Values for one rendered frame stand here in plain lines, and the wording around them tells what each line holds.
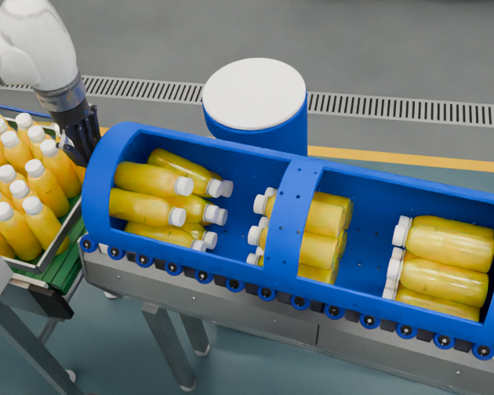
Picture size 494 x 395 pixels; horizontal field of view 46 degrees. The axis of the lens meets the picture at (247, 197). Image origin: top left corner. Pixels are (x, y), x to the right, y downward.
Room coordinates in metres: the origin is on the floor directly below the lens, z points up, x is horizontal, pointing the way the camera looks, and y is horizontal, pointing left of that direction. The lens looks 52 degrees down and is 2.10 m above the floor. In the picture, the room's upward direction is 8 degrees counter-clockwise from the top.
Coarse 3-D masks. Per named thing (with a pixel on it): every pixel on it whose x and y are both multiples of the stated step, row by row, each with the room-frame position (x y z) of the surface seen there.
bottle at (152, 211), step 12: (120, 192) 0.83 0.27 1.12; (132, 192) 0.83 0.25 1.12; (120, 204) 0.80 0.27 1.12; (132, 204) 0.79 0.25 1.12; (144, 204) 0.78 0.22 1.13; (156, 204) 0.78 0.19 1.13; (168, 204) 0.78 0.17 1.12; (120, 216) 0.78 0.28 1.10; (132, 216) 0.77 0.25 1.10; (144, 216) 0.76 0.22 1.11; (156, 216) 0.75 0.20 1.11; (168, 216) 0.76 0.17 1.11
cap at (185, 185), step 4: (180, 180) 0.81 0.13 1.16; (184, 180) 0.81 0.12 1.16; (188, 180) 0.81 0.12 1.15; (192, 180) 0.82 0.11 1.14; (180, 184) 0.80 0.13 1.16; (184, 184) 0.80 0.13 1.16; (188, 184) 0.80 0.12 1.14; (192, 184) 0.81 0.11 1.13; (180, 188) 0.79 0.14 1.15; (184, 188) 0.79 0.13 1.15; (188, 188) 0.80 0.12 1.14; (192, 188) 0.81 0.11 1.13; (180, 192) 0.79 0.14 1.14; (184, 192) 0.79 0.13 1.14; (188, 192) 0.79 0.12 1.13
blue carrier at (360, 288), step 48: (96, 144) 0.88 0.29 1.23; (144, 144) 1.00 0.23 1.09; (192, 144) 0.94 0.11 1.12; (240, 144) 0.84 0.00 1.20; (96, 192) 0.78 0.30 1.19; (240, 192) 0.87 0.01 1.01; (288, 192) 0.68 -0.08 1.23; (336, 192) 0.79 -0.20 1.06; (384, 192) 0.75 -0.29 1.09; (432, 192) 0.71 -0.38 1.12; (480, 192) 0.63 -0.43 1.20; (96, 240) 0.75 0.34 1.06; (144, 240) 0.70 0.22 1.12; (240, 240) 0.77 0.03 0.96; (288, 240) 0.60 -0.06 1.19; (384, 240) 0.70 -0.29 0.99; (288, 288) 0.56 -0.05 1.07; (336, 288) 0.52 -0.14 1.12; (480, 336) 0.40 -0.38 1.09
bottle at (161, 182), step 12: (120, 168) 0.88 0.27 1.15; (132, 168) 0.87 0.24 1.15; (144, 168) 0.86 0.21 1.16; (156, 168) 0.85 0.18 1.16; (168, 168) 0.85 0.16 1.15; (120, 180) 0.86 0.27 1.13; (132, 180) 0.84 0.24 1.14; (144, 180) 0.83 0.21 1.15; (156, 180) 0.82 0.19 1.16; (168, 180) 0.81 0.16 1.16; (144, 192) 0.82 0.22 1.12; (156, 192) 0.80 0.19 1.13; (168, 192) 0.80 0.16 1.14
